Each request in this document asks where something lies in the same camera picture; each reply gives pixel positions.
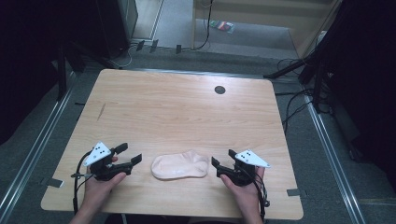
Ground dark cabinet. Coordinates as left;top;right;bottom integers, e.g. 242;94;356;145
95;0;139;60

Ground black metal stand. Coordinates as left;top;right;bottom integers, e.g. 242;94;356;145
56;43;87;102
262;0;345;115

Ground black hanging cable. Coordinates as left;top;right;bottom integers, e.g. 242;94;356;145
191;0;215;51

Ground colourful packet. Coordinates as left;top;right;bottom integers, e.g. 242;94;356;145
208;20;235;35

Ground person's left hand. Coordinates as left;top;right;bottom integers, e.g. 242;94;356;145
83;157;127;208

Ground white floor cable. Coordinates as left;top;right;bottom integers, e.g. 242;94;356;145
110;43;138;70

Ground light wooden frame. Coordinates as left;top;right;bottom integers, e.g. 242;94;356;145
191;0;344;60

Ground person's right hand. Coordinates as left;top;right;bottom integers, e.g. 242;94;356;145
219;166;266;216

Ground black floor cables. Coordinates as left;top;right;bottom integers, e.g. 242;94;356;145
275;57;316;135

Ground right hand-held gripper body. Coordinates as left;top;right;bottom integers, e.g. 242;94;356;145
218;149;271;187

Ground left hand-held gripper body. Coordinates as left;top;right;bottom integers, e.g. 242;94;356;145
82;141;134;182

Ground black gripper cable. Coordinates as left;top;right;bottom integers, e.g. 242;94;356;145
70;150;95;216
248;174;271;222

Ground metal floor rail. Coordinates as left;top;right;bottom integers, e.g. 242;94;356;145
0;88;74;217
305;94;367;224

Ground cream white sock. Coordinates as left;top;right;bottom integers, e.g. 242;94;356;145
150;149;210;181

